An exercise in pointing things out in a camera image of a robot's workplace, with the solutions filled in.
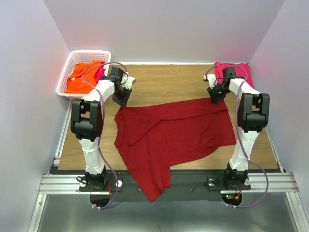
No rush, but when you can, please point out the dark red t shirt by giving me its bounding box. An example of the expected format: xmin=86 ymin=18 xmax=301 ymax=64
xmin=114 ymin=98 xmax=236 ymax=202

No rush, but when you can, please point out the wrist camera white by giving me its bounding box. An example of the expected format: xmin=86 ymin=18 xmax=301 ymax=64
xmin=121 ymin=72 xmax=136 ymax=89
xmin=203 ymin=73 xmax=217 ymax=89

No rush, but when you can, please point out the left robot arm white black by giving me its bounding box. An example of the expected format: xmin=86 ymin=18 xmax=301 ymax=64
xmin=70 ymin=67 xmax=136 ymax=191

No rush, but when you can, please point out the folded pink t shirt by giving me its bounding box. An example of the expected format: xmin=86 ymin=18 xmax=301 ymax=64
xmin=214 ymin=63 xmax=255 ymax=88

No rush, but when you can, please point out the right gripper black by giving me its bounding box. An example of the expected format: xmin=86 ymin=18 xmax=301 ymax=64
xmin=207 ymin=82 xmax=231 ymax=103

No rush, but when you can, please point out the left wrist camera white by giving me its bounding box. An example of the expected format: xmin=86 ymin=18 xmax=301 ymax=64
xmin=121 ymin=72 xmax=136 ymax=89

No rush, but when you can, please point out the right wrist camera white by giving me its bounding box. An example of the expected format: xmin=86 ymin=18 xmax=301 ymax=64
xmin=203 ymin=73 xmax=217 ymax=89

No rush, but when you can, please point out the pink t shirt in basket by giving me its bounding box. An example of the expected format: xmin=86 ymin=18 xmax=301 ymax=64
xmin=94 ymin=66 xmax=105 ymax=83

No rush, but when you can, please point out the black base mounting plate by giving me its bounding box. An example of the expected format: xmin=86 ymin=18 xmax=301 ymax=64
xmin=48 ymin=169 xmax=252 ymax=203

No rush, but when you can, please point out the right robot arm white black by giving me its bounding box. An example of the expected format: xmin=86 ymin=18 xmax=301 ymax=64
xmin=203 ymin=64 xmax=270 ymax=189

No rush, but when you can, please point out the aluminium frame rail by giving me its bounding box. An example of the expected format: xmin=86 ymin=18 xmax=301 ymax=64
xmin=39 ymin=173 xmax=299 ymax=194

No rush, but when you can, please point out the orange t shirt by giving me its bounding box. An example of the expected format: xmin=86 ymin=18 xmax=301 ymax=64
xmin=66 ymin=60 xmax=105 ymax=94

